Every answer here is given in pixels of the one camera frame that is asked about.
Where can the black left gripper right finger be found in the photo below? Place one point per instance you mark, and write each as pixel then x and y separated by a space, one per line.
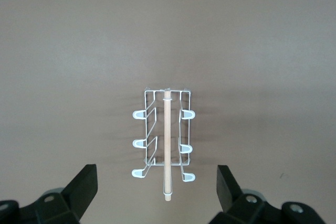
pixel 231 197

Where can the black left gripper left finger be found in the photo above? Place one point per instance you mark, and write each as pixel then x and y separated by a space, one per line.
pixel 78 195

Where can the brown table mat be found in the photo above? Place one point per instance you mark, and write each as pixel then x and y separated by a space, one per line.
pixel 78 51

